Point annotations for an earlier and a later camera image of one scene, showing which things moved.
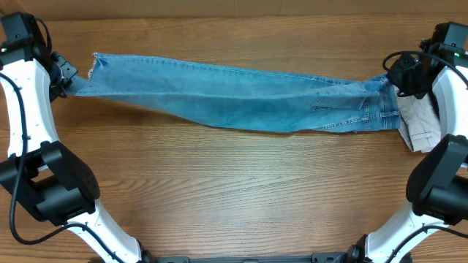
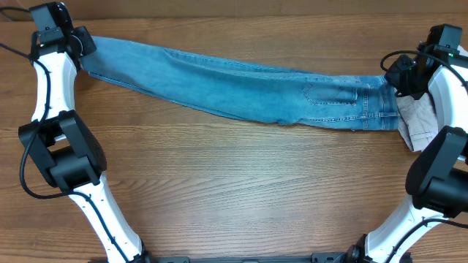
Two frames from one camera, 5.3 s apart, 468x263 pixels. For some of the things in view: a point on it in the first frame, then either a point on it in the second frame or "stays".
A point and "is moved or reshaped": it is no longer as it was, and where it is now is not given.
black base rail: [348, 257] stays
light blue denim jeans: [243, 98] is moved or reshaped
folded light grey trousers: [419, 122] stays
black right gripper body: [407, 77] stays
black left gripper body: [61, 74] to [82, 41]
